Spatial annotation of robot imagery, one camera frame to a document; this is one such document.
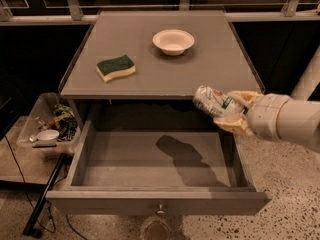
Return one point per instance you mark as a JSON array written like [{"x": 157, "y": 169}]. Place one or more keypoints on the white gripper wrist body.
[{"x": 266, "y": 114}]

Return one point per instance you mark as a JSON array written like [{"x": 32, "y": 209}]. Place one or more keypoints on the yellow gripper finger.
[
  {"x": 236, "y": 124},
  {"x": 245, "y": 98}
]

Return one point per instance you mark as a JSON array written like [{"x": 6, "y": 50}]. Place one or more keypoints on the silver green 7up can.
[{"x": 215, "y": 103}]

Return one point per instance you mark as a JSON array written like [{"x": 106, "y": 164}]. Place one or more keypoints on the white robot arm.
[{"x": 299, "y": 119}]

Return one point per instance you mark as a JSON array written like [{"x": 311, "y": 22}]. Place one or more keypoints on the white bowl on counter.
[{"x": 173, "y": 42}]

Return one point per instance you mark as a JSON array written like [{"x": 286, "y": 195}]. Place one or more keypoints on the metal drawer knob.
[{"x": 160, "y": 211}]

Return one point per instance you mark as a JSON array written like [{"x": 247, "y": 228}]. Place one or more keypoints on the grey cabinet counter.
[{"x": 217, "y": 58}]

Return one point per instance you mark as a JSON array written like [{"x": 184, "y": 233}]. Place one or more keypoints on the open grey top drawer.
[{"x": 131, "y": 172}]

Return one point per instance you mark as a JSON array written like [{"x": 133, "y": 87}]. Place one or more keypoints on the green yellow sponge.
[{"x": 115, "y": 68}]

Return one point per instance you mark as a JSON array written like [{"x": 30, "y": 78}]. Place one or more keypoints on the colourful snack bags in bin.
[{"x": 64, "y": 122}]

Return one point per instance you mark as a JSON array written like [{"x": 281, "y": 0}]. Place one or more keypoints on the clear plastic bin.
[{"x": 41, "y": 118}]

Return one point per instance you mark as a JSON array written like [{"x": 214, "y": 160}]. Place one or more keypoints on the small white bowl in bin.
[{"x": 47, "y": 135}]

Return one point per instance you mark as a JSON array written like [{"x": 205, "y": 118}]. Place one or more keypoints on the black metal leg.
[{"x": 29, "y": 229}]

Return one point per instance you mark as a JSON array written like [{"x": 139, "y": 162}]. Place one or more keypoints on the metal window railing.
[{"x": 56, "y": 12}]

